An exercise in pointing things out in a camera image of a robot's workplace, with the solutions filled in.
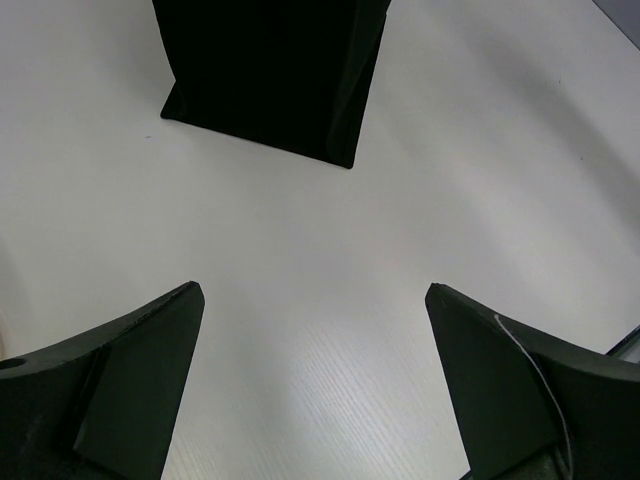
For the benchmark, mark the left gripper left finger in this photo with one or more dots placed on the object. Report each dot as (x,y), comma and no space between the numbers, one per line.
(102,404)

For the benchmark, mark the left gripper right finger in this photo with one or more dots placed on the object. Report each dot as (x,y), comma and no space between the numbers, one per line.
(529,405)

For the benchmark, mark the black canvas bag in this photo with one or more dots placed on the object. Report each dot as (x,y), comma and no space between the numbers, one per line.
(290,74)

